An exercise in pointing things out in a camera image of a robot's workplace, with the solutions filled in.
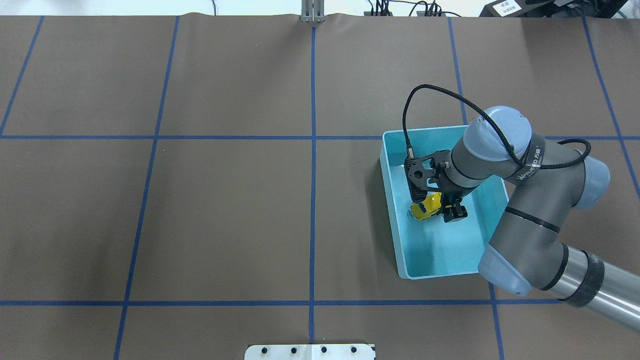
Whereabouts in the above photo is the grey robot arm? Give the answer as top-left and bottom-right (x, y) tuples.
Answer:
(436, 105), (639, 331)

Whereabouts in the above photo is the light blue plastic bin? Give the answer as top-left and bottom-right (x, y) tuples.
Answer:
(379, 130), (509, 280)

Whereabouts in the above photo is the yellow beetle toy car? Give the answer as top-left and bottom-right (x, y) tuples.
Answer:
(409, 192), (442, 221)

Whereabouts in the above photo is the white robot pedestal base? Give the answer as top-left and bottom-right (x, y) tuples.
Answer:
(244, 343), (377, 360)

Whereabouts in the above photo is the black camera cable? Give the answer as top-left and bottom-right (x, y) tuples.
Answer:
(402, 84), (592, 171)

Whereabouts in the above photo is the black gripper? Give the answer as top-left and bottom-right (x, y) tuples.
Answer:
(433, 175), (478, 224)

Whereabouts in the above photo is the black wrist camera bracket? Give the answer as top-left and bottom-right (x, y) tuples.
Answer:
(403, 149), (451, 203)

